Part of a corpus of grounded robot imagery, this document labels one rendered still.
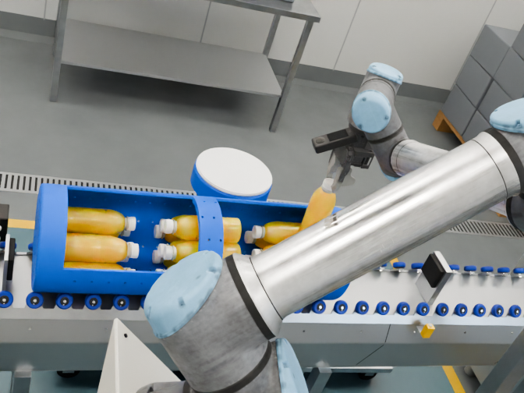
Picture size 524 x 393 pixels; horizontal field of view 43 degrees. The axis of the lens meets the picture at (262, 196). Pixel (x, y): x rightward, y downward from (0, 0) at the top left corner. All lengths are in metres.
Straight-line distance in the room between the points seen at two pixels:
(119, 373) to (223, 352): 0.22
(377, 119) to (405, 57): 4.33
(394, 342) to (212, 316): 1.33
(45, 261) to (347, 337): 0.98
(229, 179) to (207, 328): 1.33
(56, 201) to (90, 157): 2.33
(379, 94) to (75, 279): 0.88
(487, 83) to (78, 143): 3.00
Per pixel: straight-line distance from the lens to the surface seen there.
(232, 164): 2.41
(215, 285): 1.03
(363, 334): 2.22
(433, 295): 2.33
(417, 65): 6.00
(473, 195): 1.08
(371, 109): 1.59
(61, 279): 1.77
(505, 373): 2.28
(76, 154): 4.08
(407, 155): 1.56
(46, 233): 1.72
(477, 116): 5.40
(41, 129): 4.25
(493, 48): 5.41
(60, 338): 1.95
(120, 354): 1.24
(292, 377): 1.12
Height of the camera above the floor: 2.34
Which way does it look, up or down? 35 degrees down
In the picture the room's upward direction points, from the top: 20 degrees clockwise
